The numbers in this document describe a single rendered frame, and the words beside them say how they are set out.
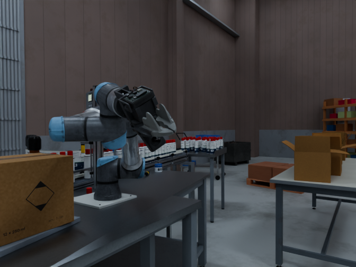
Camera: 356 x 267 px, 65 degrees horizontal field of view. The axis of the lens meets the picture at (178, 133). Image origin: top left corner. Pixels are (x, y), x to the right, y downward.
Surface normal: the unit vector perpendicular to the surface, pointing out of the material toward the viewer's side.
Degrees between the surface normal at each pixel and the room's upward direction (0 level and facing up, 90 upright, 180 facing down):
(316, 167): 91
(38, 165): 90
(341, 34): 90
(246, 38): 90
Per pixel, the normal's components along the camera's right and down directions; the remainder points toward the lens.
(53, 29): 0.83, 0.01
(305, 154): -0.48, 0.03
